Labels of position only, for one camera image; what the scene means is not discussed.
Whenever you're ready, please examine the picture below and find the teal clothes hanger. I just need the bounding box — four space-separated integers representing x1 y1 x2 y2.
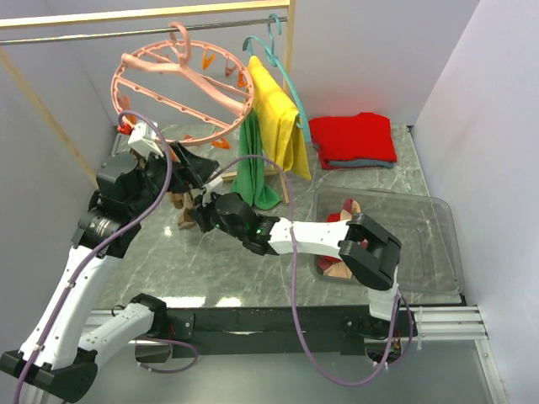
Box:
242 13 312 143

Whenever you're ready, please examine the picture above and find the folded grey-blue cloth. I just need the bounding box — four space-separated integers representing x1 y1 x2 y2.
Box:
327 159 394 168

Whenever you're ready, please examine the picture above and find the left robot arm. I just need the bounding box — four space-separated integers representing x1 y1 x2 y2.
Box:
1 142 219 403

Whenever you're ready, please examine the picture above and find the pink round sock hanger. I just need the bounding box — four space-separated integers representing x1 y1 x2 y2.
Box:
110 22 255 149

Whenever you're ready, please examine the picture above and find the red fleece sock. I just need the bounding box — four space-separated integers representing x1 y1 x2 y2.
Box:
327 212 343 222

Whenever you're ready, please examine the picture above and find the black table front rail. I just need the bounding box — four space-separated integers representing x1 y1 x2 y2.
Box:
117 305 422 359

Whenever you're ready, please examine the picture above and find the aluminium rail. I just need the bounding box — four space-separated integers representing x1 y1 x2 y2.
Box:
412 306 488 341

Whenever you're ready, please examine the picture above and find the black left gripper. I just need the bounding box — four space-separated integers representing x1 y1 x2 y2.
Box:
127 140 219 215

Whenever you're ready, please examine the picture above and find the green fleece sock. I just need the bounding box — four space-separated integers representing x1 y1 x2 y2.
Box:
232 110 280 210

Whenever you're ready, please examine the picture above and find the yellow cloth on hanger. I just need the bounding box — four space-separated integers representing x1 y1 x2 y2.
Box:
248 56 312 180

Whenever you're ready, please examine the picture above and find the metal hanging rod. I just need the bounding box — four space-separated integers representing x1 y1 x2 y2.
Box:
1 14 288 45

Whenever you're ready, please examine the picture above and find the clear plastic storage bin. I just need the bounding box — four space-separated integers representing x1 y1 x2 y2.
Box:
312 186 463 295

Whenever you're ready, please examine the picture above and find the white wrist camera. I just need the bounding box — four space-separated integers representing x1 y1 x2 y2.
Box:
127 122 163 159
202 176 223 206

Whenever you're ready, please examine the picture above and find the brown patterned sock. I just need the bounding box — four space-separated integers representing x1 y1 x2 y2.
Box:
168 192 197 230

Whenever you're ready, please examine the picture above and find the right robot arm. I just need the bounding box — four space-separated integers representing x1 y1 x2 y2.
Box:
188 193 402 336

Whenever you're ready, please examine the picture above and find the beige purple striped sock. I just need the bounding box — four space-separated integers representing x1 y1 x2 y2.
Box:
340 199 361 221

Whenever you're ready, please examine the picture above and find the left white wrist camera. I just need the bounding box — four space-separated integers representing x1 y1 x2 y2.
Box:
127 122 163 159

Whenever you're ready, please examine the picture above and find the wooden clothes rack frame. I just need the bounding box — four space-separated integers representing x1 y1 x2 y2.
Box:
1 1 289 203

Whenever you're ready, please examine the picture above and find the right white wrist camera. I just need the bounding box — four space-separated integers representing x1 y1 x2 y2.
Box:
202 176 223 206

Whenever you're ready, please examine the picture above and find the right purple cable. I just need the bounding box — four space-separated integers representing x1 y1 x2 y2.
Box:
205 154 414 387

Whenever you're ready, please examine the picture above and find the folded red cloth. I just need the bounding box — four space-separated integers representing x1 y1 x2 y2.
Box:
309 112 398 170

